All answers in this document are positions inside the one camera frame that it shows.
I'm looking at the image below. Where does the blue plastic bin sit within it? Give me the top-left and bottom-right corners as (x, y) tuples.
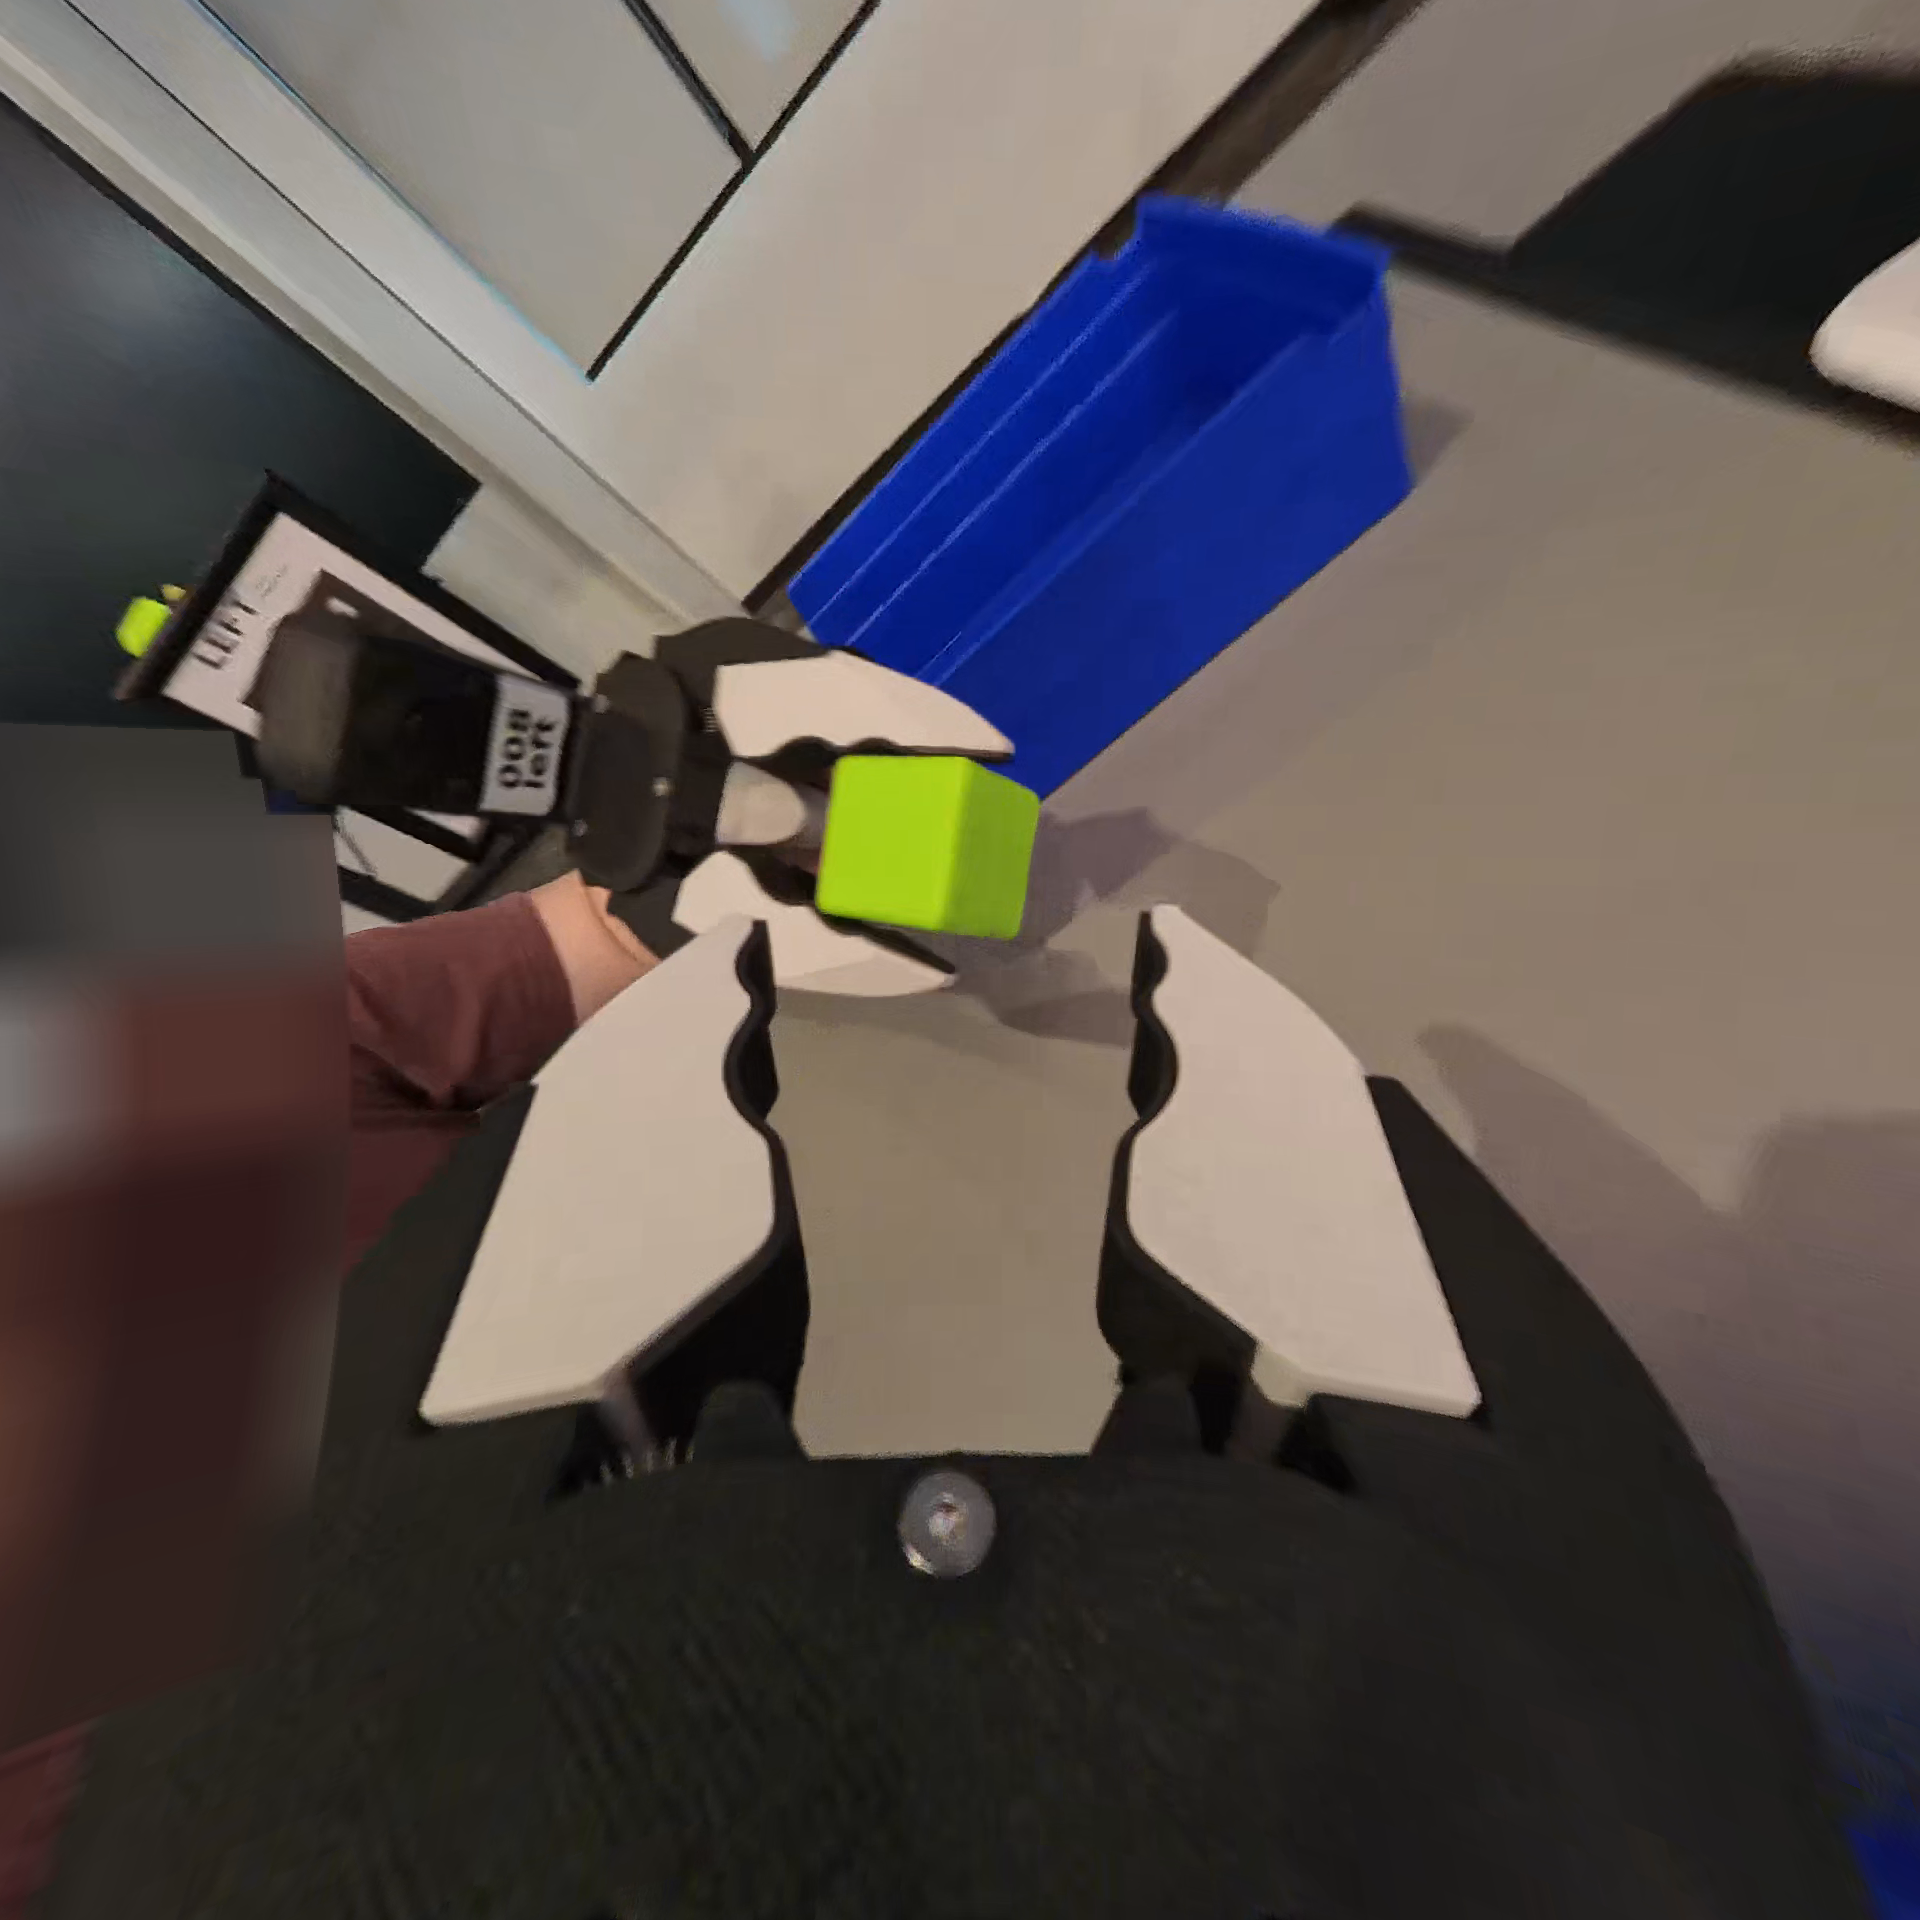
(787, 196), (1416, 800)

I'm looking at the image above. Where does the window with roller blind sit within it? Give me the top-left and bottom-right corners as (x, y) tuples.
(62, 0), (877, 385)

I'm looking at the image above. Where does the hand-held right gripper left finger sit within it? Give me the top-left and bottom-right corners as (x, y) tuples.
(420, 919), (812, 1449)

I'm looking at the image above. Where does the person's left hand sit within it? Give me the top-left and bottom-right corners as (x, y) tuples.
(542, 877), (674, 981)

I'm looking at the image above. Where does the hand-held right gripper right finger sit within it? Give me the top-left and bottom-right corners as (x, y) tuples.
(1100, 903), (1483, 1454)

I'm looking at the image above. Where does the green magnetic cube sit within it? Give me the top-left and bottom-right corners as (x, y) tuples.
(814, 755), (1046, 942)

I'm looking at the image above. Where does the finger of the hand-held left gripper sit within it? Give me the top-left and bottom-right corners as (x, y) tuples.
(712, 649), (1020, 790)
(662, 851), (963, 1000)

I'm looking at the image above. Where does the white sign stand base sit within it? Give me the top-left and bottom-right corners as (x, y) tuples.
(1811, 240), (1920, 415)

